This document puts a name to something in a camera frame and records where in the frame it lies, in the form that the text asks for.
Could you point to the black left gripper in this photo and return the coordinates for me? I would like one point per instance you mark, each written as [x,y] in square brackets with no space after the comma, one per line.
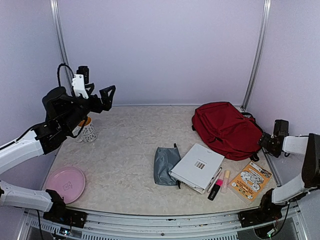
[106,102]

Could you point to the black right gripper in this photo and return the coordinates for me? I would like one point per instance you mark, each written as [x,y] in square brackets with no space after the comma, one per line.
[263,143]

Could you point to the red backpack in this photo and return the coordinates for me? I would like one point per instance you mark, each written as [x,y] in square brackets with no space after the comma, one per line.
[227,131]

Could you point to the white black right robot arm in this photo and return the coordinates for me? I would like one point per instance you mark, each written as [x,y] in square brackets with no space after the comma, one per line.
[307,179]

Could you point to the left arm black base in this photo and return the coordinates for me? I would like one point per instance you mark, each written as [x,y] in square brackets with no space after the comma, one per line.
[65,215]

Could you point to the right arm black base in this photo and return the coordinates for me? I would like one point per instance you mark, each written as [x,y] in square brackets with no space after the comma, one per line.
[260,213]

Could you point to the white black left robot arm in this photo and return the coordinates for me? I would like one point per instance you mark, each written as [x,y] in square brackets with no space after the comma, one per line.
[63,114]

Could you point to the white patterned mug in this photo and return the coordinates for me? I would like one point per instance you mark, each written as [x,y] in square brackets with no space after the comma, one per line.
[85,131]

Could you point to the orange comic booklet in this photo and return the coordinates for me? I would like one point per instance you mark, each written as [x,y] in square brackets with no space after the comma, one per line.
[250,182]

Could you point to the pale pink tube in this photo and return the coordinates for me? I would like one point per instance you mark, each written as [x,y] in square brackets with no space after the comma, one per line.
[225,183]

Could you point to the white pen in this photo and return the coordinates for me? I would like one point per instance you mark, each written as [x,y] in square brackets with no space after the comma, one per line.
[213,180]

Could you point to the pink black highlighter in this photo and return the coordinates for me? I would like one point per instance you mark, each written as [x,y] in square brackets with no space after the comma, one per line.
[216,187]

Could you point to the grey white notebook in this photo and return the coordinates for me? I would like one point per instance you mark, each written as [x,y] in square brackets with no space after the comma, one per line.
[197,168]

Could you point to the grey pencil pouch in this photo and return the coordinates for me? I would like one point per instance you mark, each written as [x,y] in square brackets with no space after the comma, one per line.
[165,160]

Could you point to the pink plate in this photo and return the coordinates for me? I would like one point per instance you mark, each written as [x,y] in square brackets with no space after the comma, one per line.
[69,182]

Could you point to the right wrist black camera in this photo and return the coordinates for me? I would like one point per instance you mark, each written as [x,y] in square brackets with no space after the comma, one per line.
[281,128]

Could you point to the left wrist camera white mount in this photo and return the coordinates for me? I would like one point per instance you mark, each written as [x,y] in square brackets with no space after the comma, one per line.
[79,80]

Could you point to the left aluminium frame post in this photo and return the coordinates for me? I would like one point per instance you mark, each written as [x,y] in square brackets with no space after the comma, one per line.
[59,31]

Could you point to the aluminium frame post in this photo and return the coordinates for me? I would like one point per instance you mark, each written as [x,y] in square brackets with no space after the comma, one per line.
[258,53]
[59,31]

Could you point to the right aluminium frame post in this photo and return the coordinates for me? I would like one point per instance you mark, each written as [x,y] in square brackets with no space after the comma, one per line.
[258,53]

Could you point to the aluminium front rail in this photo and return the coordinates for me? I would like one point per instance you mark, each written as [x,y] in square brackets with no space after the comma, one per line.
[115,226]

